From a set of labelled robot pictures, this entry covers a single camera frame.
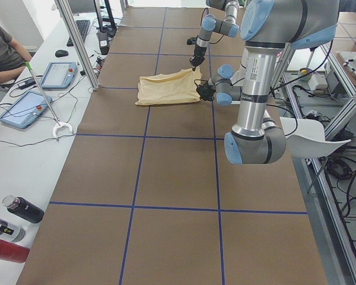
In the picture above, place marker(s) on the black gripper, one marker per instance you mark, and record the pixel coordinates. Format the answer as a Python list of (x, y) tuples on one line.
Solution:
[(206, 91), (198, 54)]

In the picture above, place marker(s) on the cream long-sleeve printed shirt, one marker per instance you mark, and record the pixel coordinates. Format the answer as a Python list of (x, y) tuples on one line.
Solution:
[(176, 88)]

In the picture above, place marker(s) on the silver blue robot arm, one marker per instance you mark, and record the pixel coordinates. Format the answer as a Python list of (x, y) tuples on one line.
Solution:
[(266, 27), (212, 30)]

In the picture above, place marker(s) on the dark cylinder with label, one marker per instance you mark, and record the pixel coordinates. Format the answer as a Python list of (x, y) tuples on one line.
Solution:
[(103, 42)]

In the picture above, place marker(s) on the white plastic chair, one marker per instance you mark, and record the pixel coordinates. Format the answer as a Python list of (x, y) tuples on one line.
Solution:
[(306, 138)]

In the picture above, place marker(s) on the black keyboard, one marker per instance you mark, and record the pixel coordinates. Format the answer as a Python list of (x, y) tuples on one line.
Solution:
[(83, 27)]

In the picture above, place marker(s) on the black computer mouse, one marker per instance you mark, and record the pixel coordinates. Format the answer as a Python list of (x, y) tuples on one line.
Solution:
[(61, 53)]

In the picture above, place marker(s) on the far blue teach pendant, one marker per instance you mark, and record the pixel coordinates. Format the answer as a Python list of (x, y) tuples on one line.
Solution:
[(58, 75)]

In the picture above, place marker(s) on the blue teach pendant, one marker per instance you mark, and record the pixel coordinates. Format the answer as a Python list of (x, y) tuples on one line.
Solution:
[(58, 75), (25, 110)]

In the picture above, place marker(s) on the reacher grabber stick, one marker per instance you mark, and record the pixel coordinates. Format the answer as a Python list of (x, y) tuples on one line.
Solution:
[(59, 124)]

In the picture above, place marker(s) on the near blue teach pendant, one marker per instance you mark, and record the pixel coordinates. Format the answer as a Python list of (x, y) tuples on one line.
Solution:
[(25, 110)]

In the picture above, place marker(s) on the seated person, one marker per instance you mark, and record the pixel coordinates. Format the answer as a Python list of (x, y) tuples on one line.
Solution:
[(13, 57)]

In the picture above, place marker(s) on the black water bottle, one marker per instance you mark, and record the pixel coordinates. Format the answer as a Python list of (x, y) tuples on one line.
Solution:
[(23, 209)]

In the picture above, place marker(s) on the grey labelled bottle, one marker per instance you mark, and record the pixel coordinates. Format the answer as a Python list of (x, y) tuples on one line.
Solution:
[(10, 232)]

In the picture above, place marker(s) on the red water bottle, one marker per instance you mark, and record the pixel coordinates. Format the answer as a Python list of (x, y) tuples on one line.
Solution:
[(12, 252)]

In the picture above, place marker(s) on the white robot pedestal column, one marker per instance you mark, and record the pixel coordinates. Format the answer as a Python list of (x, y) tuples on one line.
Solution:
[(237, 79)]

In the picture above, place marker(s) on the aluminium frame post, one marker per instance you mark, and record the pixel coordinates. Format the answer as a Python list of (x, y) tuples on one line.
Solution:
[(68, 18)]

